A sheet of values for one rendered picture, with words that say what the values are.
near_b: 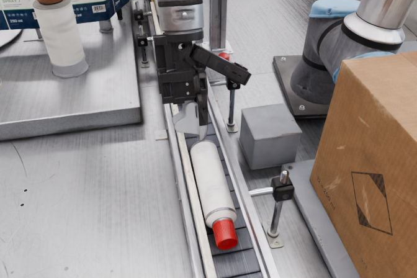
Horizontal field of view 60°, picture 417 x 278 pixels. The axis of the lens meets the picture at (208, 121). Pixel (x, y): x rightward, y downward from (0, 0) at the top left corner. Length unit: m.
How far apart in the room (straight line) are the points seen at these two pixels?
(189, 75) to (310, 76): 0.39
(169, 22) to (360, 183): 0.38
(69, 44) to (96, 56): 0.13
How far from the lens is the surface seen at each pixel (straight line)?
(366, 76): 0.55
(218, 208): 0.57
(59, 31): 0.94
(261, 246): 0.51
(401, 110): 0.50
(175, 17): 0.60
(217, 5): 1.08
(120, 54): 1.06
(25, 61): 1.12
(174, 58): 0.63
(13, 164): 0.87
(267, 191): 0.57
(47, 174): 0.82
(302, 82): 0.94
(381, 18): 0.73
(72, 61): 0.98
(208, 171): 0.62
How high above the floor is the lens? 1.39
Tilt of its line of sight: 40 degrees down
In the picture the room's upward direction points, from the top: straight up
